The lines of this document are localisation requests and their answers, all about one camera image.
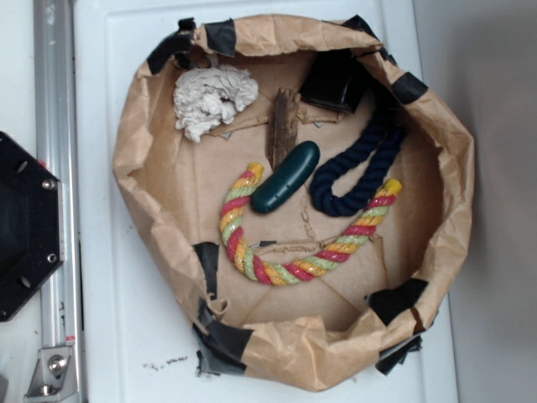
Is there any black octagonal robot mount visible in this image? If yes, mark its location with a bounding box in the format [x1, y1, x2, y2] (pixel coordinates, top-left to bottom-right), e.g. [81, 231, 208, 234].
[0, 132, 62, 322]

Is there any navy blue twisted rope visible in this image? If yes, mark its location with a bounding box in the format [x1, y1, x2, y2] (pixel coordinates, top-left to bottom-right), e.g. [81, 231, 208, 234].
[310, 109, 407, 217]

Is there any aluminium rail with bracket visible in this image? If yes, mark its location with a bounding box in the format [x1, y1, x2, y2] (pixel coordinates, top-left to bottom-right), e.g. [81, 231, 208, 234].
[24, 1, 87, 402]

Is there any brown wood stick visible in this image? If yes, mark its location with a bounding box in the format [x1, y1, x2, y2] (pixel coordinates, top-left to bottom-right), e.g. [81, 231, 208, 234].
[265, 88, 300, 170]

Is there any brown paper bag bin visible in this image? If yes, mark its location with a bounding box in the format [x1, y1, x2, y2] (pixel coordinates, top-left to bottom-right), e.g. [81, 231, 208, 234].
[112, 14, 475, 391]

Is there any dark green plastic capsule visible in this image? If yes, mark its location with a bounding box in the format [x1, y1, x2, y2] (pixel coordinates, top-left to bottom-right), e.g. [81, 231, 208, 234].
[251, 140, 321, 214]

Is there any black square box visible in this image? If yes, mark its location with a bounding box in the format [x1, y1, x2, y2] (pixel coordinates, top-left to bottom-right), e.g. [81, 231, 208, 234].
[300, 49, 368, 113]

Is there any crumpled white cloth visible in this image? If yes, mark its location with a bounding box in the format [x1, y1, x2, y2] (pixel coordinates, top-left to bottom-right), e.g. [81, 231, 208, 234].
[173, 65, 258, 143]

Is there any white tray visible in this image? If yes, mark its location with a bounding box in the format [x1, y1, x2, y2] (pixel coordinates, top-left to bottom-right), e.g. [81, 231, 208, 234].
[74, 1, 458, 402]

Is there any multicolored twisted rope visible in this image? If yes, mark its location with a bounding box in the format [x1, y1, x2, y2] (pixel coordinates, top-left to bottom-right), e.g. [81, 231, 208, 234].
[218, 162, 404, 288]

